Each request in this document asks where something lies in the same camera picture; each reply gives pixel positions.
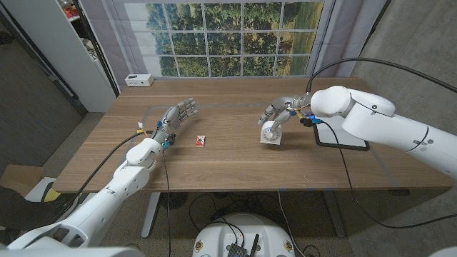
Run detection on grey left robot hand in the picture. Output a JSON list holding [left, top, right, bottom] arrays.
[[151, 97, 199, 149]]

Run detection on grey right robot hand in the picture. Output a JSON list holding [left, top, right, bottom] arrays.
[[257, 93, 315, 139]]

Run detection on white round kitchen timer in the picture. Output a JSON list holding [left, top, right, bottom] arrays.
[[259, 120, 283, 146]]

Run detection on white power strip box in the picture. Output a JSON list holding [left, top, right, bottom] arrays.
[[124, 74, 155, 88]]

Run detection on black-framed whiteboard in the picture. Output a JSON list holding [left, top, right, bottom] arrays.
[[312, 114, 371, 152]]

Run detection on brown cardboard box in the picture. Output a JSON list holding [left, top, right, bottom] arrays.
[[0, 163, 44, 197]]

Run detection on printed window backdrop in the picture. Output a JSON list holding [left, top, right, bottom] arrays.
[[79, 0, 388, 89]]

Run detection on white table leg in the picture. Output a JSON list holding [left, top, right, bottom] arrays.
[[140, 191, 161, 239]]

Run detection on grey table leg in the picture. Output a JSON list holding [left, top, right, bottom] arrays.
[[323, 190, 346, 238]]

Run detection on white cabinet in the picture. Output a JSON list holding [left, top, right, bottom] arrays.
[[0, 0, 121, 114]]

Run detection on white robot torso base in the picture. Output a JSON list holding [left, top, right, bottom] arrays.
[[191, 212, 296, 257]]

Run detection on thin black left wrist cable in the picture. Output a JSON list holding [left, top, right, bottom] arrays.
[[162, 146, 172, 257]]

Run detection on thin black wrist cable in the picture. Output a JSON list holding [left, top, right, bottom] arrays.
[[162, 146, 172, 257], [319, 120, 457, 230]]

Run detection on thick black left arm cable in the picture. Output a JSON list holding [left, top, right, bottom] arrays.
[[46, 129, 154, 222]]

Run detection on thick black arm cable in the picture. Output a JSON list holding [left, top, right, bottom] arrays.
[[46, 129, 154, 222], [305, 57, 457, 94]]

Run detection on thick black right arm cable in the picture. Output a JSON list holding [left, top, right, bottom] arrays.
[[305, 57, 457, 94]]

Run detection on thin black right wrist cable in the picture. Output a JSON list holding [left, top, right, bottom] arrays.
[[319, 120, 457, 230]]

